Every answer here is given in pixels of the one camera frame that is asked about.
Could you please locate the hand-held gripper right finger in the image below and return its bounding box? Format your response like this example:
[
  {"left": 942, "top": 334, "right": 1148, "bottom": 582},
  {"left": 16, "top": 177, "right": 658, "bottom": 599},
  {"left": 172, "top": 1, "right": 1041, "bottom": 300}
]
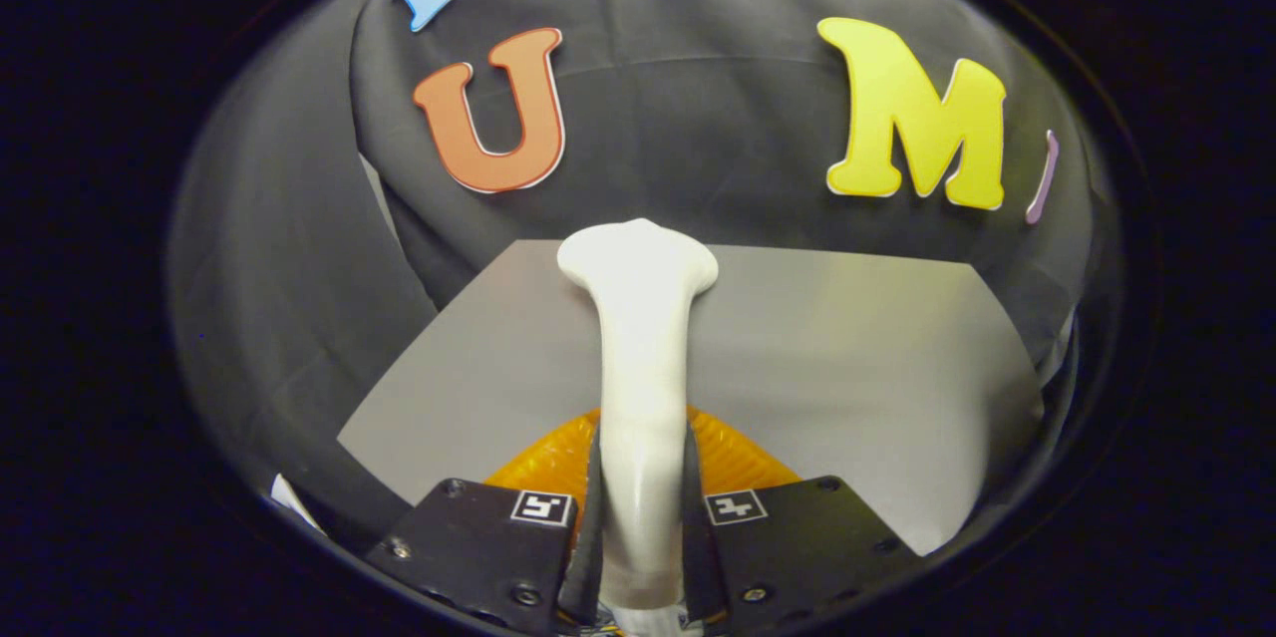
[{"left": 682, "top": 406, "right": 919, "bottom": 630}]

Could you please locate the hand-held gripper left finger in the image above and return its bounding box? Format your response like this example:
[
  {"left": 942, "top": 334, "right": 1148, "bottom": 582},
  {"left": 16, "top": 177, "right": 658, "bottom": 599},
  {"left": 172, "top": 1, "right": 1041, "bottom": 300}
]
[{"left": 364, "top": 408, "right": 605, "bottom": 634}]

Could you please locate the white garment steamer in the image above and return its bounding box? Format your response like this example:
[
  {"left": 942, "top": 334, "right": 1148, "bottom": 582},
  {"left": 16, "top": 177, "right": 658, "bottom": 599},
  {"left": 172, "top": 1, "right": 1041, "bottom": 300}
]
[{"left": 556, "top": 218, "right": 721, "bottom": 637}]

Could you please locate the grey cabinet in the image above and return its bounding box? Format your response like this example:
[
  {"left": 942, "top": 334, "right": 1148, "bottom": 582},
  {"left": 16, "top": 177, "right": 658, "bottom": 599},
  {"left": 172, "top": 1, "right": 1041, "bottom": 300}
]
[{"left": 337, "top": 238, "right": 1047, "bottom": 556}]

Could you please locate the black backdrop cloth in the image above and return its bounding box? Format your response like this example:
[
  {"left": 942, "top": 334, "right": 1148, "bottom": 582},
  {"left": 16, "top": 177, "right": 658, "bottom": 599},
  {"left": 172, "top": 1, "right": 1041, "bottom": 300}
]
[{"left": 167, "top": 0, "right": 1108, "bottom": 538}]

